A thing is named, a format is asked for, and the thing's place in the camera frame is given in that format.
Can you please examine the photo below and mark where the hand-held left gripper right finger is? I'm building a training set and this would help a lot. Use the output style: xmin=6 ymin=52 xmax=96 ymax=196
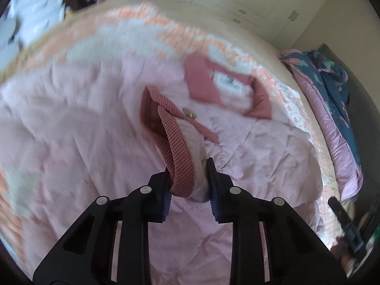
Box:
xmin=206 ymin=157 xmax=348 ymax=285

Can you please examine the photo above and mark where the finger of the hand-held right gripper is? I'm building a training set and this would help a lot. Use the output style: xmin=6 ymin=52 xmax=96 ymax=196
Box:
xmin=328 ymin=197 xmax=366 ymax=254

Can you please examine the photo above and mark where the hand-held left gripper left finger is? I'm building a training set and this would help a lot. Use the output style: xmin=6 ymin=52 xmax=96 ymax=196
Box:
xmin=33 ymin=169 xmax=173 ymax=285

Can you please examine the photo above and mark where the pink padded jacket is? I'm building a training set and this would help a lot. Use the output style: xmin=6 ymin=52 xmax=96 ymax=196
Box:
xmin=0 ymin=52 xmax=324 ymax=285

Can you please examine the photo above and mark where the blue floral quilt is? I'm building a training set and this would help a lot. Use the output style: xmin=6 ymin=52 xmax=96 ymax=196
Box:
xmin=280 ymin=49 xmax=364 ymax=202

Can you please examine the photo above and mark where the orange patterned blanket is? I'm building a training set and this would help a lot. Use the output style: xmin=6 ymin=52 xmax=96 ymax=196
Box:
xmin=0 ymin=2 xmax=342 ymax=244

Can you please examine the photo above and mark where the beige bed sheet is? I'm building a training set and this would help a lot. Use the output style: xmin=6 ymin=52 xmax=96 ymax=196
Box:
xmin=0 ymin=0 xmax=297 ymax=75

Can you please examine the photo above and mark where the white wardrobe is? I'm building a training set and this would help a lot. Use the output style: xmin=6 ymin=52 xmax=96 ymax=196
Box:
xmin=125 ymin=0 xmax=330 ymax=45

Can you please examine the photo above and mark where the dark brown cloth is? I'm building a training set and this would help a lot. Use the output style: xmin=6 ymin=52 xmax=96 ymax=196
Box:
xmin=65 ymin=0 xmax=95 ymax=11

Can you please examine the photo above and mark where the white drawer chest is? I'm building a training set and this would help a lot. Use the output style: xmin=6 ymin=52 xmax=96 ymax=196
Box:
xmin=6 ymin=0 xmax=67 ymax=46

